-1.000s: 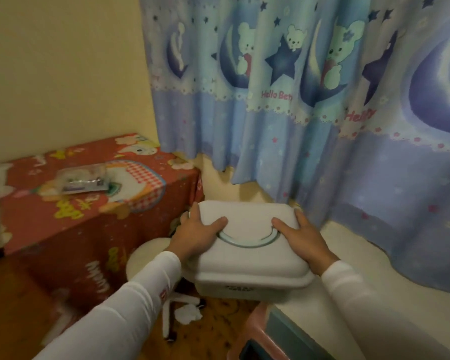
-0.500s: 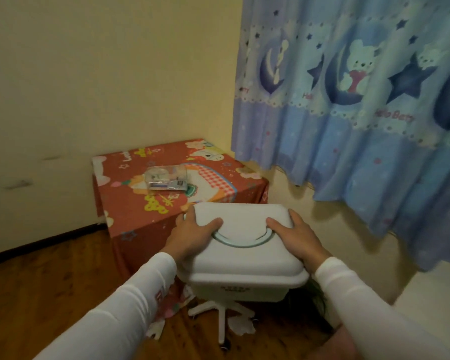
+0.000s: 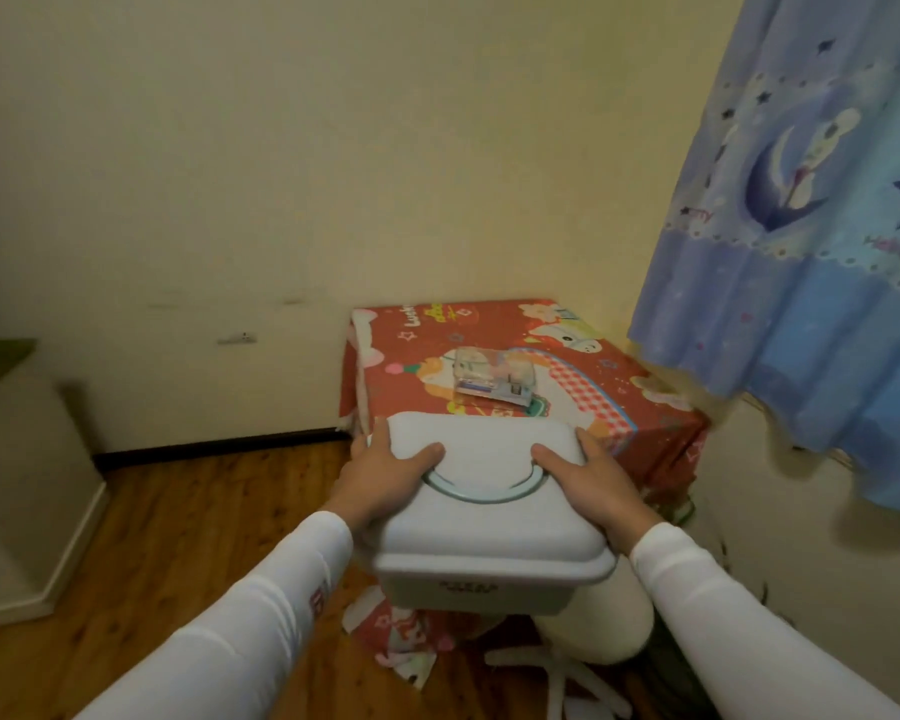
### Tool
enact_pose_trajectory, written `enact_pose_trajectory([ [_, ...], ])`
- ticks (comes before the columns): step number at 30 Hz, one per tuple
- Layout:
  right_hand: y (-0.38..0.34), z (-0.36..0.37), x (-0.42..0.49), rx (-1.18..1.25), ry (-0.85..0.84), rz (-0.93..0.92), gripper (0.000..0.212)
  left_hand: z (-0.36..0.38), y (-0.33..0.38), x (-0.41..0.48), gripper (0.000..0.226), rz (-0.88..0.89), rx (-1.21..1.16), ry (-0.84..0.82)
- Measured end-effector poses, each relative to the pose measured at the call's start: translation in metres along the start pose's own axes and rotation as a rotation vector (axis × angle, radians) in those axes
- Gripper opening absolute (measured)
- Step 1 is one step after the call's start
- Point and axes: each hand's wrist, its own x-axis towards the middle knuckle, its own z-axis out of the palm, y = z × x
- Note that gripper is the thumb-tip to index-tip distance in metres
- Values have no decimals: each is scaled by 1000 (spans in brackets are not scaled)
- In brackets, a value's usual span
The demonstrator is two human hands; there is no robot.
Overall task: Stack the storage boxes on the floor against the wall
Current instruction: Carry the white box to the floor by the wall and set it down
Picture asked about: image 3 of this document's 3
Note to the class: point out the person's right thumb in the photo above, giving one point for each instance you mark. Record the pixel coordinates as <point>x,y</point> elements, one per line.
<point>558,461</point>

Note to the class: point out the white swivel chair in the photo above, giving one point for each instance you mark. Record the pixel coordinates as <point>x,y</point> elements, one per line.
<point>585,637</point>

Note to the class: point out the white cabinet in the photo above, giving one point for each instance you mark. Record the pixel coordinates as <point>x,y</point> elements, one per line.
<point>15,472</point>

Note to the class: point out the person's left hand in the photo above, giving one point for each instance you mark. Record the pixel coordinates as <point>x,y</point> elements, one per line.
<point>375,479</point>

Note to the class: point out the person's left forearm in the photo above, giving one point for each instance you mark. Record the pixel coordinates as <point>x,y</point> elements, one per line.
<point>232,629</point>

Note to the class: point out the red cartoon print tablecloth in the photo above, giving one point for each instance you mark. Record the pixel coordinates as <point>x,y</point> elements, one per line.
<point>555,367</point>

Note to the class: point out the person's right hand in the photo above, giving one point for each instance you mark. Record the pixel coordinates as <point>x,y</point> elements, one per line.
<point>592,487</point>

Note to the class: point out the clear plastic small box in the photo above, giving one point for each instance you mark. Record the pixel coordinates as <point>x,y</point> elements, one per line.
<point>495,374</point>

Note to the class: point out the light blue plastic storage box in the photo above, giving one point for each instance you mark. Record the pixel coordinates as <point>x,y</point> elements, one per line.
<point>487,517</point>

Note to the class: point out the person's left thumb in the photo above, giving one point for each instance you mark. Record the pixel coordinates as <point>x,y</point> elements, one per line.
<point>417,461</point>

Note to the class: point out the person's right forearm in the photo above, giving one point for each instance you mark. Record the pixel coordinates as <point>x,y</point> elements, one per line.
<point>750,629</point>

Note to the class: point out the blue cartoon print curtain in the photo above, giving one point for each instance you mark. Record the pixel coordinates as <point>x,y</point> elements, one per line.
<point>802,217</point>

